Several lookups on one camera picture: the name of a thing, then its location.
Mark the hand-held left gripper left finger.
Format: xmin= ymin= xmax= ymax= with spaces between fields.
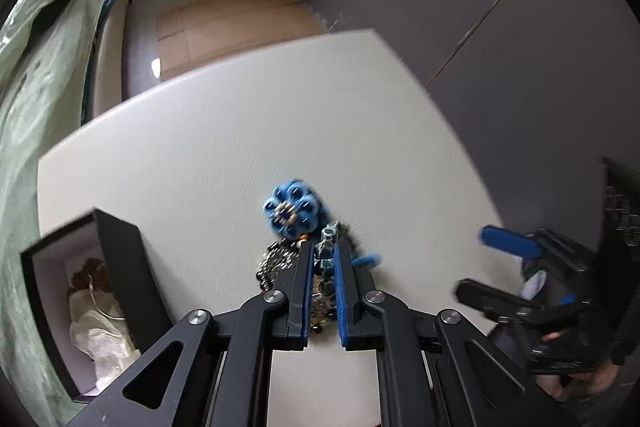
xmin=65 ymin=242 xmax=316 ymax=427

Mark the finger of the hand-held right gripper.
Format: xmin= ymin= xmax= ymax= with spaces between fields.
xmin=479 ymin=225 xmax=547 ymax=264
xmin=454 ymin=278 xmax=556 ymax=325

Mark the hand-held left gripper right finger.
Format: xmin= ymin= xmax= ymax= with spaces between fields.
xmin=333 ymin=242 xmax=571 ymax=427

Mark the teal beaded necklace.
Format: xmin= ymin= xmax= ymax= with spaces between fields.
xmin=309 ymin=219 xmax=362 ymax=339

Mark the black jewelry box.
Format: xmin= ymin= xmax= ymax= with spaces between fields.
xmin=20 ymin=207 xmax=174 ymax=405

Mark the person's right hand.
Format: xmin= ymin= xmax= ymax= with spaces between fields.
xmin=540 ymin=331 xmax=622 ymax=402

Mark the small blue strip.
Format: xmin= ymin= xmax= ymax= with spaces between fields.
xmin=350 ymin=253 xmax=385 ymax=269

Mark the blue flower brooch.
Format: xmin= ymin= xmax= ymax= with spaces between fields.
xmin=262 ymin=179 xmax=321 ymax=241

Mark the silver bangle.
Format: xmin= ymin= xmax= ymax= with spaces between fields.
xmin=87 ymin=276 xmax=129 ymax=324

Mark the brown flower ornament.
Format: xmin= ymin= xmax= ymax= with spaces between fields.
xmin=70 ymin=257 xmax=109 ymax=294

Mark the white fabric pouch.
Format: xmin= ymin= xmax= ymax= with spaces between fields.
xmin=67 ymin=288 xmax=144 ymax=396

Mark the flat cardboard sheet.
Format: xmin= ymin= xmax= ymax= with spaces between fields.
xmin=154 ymin=0 xmax=332 ymax=82

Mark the pale green blanket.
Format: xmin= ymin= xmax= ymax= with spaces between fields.
xmin=0 ymin=0 xmax=121 ymax=410

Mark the dark beaded bracelet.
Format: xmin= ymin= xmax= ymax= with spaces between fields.
xmin=257 ymin=239 xmax=302 ymax=294

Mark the copper wall trim strip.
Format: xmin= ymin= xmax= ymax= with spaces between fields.
xmin=425 ymin=0 xmax=557 ymax=88

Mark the beige bed frame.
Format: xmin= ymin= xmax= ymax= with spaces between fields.
xmin=92 ymin=0 xmax=132 ymax=120

